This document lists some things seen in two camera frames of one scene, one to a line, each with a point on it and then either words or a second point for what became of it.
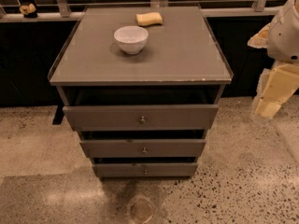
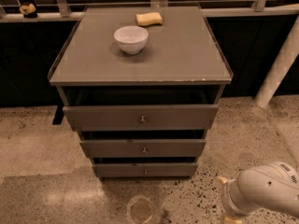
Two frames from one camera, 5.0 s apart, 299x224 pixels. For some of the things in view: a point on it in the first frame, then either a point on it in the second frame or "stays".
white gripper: (284, 37) -> (228, 195)
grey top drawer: (140, 118) stays
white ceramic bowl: (131, 39) stays
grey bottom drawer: (145, 170) stays
